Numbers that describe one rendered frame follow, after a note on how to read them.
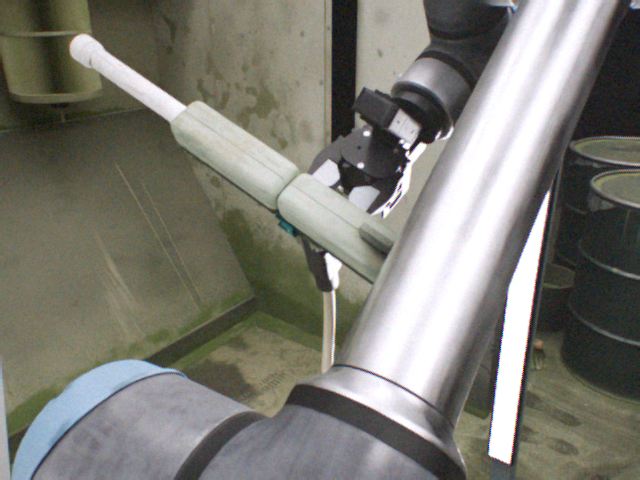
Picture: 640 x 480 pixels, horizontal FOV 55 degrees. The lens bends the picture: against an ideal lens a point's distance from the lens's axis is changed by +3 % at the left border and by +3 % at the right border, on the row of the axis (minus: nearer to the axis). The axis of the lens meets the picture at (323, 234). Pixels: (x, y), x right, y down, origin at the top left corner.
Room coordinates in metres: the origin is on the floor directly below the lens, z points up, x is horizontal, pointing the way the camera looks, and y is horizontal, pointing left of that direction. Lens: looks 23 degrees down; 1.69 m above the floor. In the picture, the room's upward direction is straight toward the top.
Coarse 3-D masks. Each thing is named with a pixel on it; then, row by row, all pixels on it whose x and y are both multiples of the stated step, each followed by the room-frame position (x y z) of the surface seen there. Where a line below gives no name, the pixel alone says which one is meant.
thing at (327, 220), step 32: (96, 64) 0.72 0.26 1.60; (160, 96) 0.68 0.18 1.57; (192, 128) 0.63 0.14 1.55; (224, 128) 0.63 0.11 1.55; (224, 160) 0.60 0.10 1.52; (256, 160) 0.59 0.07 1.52; (288, 160) 0.59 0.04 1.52; (256, 192) 0.58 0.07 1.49; (288, 192) 0.56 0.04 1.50; (320, 192) 0.56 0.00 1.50; (320, 224) 0.53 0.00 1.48; (352, 224) 0.53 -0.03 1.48; (320, 256) 0.57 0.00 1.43; (352, 256) 0.51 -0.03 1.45; (384, 256) 0.50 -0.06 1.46; (320, 288) 0.67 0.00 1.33
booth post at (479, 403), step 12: (492, 336) 2.02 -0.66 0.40; (492, 348) 2.02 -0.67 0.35; (492, 360) 2.03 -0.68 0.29; (480, 372) 2.04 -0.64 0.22; (492, 372) 2.03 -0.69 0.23; (480, 384) 2.04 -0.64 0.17; (492, 384) 2.05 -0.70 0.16; (468, 396) 2.06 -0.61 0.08; (480, 396) 2.03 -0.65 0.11; (492, 396) 2.06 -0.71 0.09; (468, 408) 2.06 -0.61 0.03; (480, 408) 2.03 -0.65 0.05
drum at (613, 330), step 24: (600, 192) 2.37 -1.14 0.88; (600, 216) 2.34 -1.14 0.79; (624, 216) 2.24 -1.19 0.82; (600, 240) 2.31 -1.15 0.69; (624, 240) 2.22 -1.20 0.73; (600, 264) 2.28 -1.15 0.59; (624, 264) 2.21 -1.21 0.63; (576, 288) 2.42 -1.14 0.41; (600, 288) 2.27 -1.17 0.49; (624, 288) 2.20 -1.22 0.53; (576, 312) 2.38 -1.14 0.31; (600, 312) 2.25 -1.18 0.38; (624, 312) 2.18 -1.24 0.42; (576, 336) 2.35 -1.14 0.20; (600, 336) 2.24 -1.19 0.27; (624, 336) 2.17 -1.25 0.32; (576, 360) 2.32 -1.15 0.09; (600, 360) 2.22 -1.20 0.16; (624, 360) 2.16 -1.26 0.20; (600, 384) 2.21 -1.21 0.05; (624, 384) 2.15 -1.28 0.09
